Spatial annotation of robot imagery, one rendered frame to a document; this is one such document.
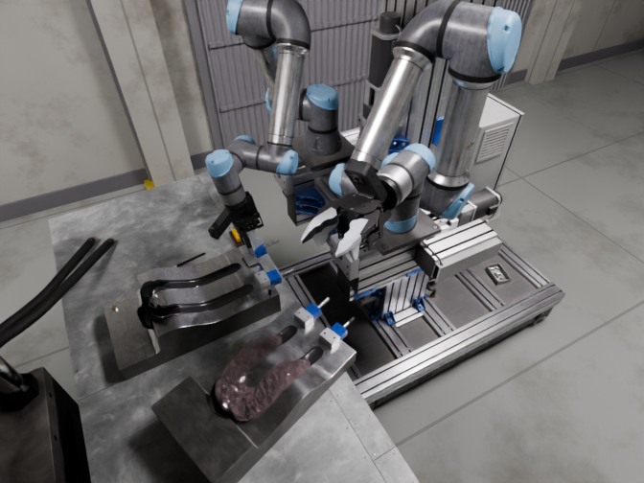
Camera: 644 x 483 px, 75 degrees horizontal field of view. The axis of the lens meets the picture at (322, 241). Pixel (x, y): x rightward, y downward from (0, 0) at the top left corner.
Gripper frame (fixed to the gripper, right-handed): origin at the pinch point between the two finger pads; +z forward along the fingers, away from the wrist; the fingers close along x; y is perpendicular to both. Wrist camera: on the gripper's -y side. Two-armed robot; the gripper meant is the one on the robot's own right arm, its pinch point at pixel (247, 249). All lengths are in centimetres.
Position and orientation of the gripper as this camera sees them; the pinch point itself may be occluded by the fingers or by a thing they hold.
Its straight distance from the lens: 142.5
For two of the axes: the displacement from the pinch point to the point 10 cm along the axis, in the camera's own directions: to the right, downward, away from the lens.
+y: 8.5, -4.5, 2.6
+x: -4.8, -5.1, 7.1
